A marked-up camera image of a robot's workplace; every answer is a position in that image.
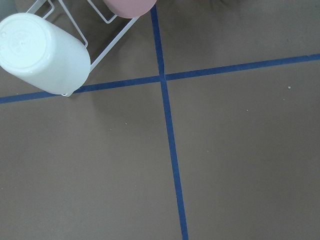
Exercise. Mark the pink plastic cup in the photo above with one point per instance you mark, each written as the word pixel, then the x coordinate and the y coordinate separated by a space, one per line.
pixel 129 9

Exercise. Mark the white plastic cup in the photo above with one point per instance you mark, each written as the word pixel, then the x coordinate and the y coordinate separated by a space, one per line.
pixel 42 54

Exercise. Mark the white wire cup rack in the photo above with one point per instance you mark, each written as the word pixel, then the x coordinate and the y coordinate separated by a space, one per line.
pixel 91 22

